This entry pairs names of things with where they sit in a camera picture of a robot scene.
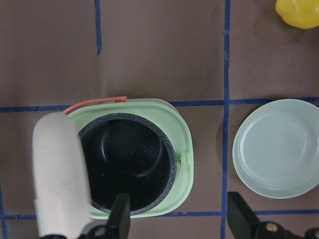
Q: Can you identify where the yellow bell pepper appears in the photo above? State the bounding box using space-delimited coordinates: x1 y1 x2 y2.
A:
275 0 319 29

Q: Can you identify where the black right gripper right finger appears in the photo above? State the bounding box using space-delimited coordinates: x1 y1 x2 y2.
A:
227 192 261 239

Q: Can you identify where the image right gripper black left finger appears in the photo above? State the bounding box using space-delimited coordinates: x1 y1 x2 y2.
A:
106 193 131 239

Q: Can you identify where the green plate near yellow pepper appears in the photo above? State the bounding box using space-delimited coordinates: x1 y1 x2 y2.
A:
232 99 319 199

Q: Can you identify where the white rice cooker orange handle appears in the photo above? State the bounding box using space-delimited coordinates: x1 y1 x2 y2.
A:
31 96 195 239

